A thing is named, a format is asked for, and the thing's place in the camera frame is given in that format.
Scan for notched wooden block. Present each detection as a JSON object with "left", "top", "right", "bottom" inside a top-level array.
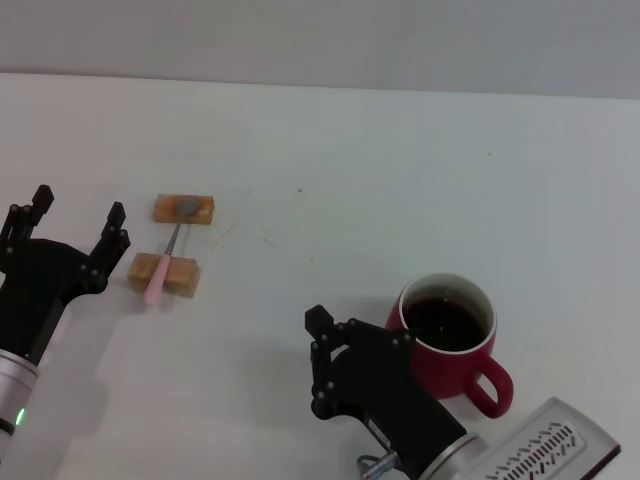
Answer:
[{"left": 126, "top": 252, "right": 201, "bottom": 300}]

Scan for silver vented right wrist camera box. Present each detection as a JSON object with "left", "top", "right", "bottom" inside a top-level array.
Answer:
[{"left": 478, "top": 396, "right": 624, "bottom": 480}]

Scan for red coffee cup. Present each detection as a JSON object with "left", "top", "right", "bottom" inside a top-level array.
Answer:
[{"left": 384, "top": 272, "right": 515, "bottom": 420}]

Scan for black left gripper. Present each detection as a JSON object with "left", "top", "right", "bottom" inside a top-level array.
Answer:
[{"left": 0, "top": 184, "right": 132, "bottom": 369}]

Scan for stained wooden block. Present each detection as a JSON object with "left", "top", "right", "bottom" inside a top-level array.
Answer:
[{"left": 151, "top": 194, "right": 216, "bottom": 226}]

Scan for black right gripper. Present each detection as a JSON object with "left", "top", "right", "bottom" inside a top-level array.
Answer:
[{"left": 304, "top": 304, "right": 469, "bottom": 474}]

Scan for pink handled metal spoon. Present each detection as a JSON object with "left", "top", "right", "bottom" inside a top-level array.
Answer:
[{"left": 143, "top": 198, "right": 199, "bottom": 306}]

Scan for silver right gripper cable plug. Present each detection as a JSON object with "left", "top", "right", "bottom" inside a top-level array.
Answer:
[{"left": 355, "top": 439, "right": 402, "bottom": 476}]

